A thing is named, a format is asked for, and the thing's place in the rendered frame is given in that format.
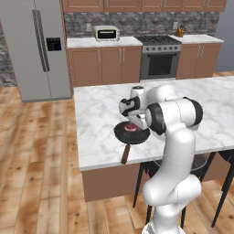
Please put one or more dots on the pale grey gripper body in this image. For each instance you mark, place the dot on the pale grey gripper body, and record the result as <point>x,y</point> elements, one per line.
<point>137,120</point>

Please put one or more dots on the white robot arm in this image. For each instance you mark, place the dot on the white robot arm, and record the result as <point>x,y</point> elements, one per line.
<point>178,158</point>

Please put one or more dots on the red steak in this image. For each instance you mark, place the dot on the red steak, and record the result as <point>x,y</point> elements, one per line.
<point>132,127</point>

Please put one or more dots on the marble top kitchen island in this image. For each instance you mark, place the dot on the marble top kitchen island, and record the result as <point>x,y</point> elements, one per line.
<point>97,122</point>

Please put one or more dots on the brown base cupboards wide run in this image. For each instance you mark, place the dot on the brown base cupboards wide run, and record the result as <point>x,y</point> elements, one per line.
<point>103,65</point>

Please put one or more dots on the steel stove with oven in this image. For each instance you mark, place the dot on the steel stove with oven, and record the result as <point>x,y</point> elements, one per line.
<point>160,59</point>

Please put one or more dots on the black bar stool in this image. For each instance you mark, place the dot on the black bar stool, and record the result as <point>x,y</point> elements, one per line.
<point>199,161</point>
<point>227,179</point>

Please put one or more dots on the brown base cupboards narrow run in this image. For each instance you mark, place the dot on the brown base cupboards narrow run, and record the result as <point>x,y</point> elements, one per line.
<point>198,61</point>

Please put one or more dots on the cream toaster oven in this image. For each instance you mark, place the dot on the cream toaster oven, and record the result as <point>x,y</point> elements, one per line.
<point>106,33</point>

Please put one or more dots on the wooden knife block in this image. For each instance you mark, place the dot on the wooden knife block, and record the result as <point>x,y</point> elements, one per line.
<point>179,32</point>

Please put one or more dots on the grey double door fridge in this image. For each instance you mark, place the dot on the grey double door fridge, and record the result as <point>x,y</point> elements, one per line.
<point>27,55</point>

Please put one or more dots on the white wall outlet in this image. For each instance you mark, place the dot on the white wall outlet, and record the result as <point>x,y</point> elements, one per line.
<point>175,25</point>
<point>88,27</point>

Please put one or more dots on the brown wall cupboards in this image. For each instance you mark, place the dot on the brown wall cupboards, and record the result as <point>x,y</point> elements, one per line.
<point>143,5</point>

